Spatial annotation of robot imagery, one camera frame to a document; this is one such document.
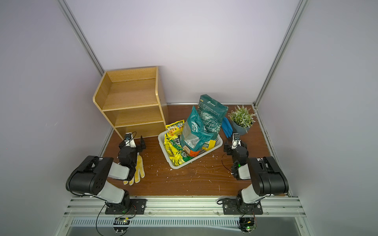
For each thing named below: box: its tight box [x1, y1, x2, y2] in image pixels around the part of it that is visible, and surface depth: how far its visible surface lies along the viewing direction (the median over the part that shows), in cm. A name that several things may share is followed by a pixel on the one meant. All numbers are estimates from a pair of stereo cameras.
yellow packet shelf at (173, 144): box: [163, 132, 184, 157], surface depth 87 cm
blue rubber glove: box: [221, 116, 234, 139], surface depth 102 cm
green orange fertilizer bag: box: [181, 105, 217, 152], surface depth 79 cm
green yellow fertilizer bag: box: [196, 94, 229, 138], surface depth 87 cm
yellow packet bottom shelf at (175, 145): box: [168, 136, 184, 156], surface depth 86 cm
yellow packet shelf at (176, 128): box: [165, 119, 185, 137], surface depth 92 cm
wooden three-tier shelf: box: [93, 66, 168, 140], surface depth 89 cm
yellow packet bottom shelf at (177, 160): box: [168, 152, 186, 167], surface depth 83 cm
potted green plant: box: [227, 104, 257, 136], surface depth 92 cm
